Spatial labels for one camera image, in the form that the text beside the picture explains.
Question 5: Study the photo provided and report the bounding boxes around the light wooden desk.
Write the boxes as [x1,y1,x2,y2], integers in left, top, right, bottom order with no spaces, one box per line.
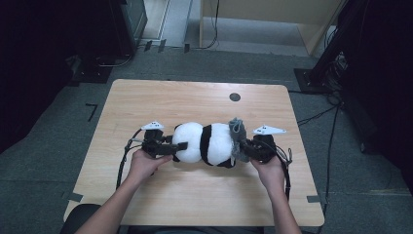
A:
[199,0,346,57]

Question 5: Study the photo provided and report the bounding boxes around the black hanging cable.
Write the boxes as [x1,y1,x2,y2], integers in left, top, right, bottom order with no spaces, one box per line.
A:
[194,0,221,51]

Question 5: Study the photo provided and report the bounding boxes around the left hand-held gripper cable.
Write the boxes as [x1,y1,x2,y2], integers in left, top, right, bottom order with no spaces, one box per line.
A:
[115,128,144,190]

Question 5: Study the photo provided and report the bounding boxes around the black metal stand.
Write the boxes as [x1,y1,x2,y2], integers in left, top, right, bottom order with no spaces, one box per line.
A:
[293,0,371,96]

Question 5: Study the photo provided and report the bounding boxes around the hand-held gripper cable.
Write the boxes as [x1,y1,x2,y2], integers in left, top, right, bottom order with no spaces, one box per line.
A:
[273,141,294,202]
[115,128,144,190]

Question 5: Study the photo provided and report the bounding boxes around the person's left hand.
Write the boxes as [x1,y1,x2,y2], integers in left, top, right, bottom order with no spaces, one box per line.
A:
[127,149,174,187]

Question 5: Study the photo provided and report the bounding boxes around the black and white panda plush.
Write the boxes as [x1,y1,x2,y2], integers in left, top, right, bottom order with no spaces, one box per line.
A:
[170,121,244,170]

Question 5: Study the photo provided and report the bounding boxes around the dark curtain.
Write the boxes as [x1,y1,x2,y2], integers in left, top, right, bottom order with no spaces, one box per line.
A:
[339,0,413,194]
[0,0,81,154]

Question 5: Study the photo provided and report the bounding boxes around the grey knitted doll garment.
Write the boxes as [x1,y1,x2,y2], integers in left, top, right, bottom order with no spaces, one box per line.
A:
[228,117,253,164]

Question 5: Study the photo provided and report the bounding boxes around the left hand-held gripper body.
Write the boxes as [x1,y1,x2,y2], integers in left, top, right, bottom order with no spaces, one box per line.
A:
[140,121,178,159]

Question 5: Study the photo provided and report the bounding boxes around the right hand-held gripper cable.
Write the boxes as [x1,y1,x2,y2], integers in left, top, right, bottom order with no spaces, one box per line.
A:
[273,141,294,202]

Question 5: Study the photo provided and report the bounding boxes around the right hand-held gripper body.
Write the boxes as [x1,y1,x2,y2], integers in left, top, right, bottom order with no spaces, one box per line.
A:
[247,124,287,164]

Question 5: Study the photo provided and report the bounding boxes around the person's right hand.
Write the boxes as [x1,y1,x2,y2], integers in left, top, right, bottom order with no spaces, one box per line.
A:
[249,155,287,193]

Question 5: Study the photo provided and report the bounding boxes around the black floor cable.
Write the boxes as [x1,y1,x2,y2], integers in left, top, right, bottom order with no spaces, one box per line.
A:
[316,105,341,234]
[296,103,340,128]

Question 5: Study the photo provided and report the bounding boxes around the black chair seat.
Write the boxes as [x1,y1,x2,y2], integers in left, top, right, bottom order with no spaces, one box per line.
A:
[59,203,102,234]

